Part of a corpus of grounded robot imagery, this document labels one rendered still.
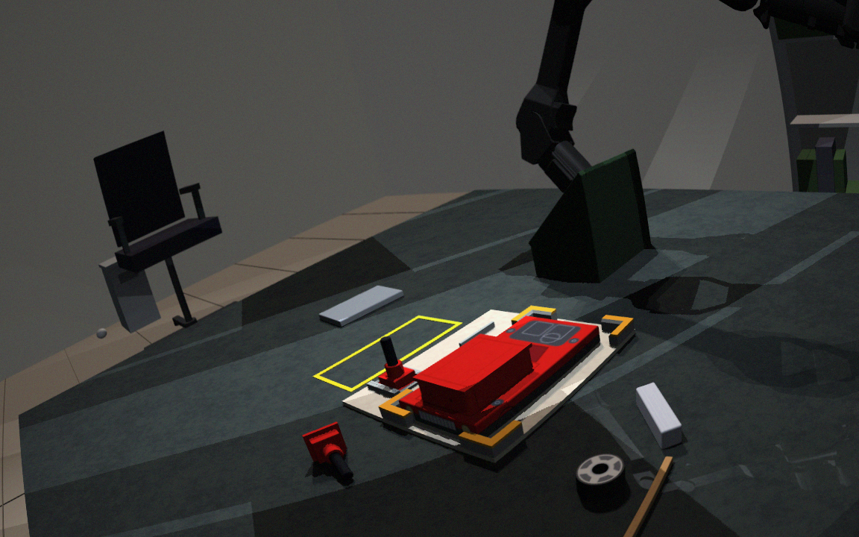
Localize black toy tyre with grey wheel hub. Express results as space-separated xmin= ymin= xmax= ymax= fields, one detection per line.
xmin=575 ymin=453 xmax=626 ymax=501

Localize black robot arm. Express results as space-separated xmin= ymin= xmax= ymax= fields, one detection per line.
xmin=516 ymin=0 xmax=804 ymax=192

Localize yellow rectangular outline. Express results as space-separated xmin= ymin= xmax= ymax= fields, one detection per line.
xmin=313 ymin=316 xmax=463 ymax=392

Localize tan wooden stick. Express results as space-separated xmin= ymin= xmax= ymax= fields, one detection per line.
xmin=624 ymin=456 xmax=673 ymax=537

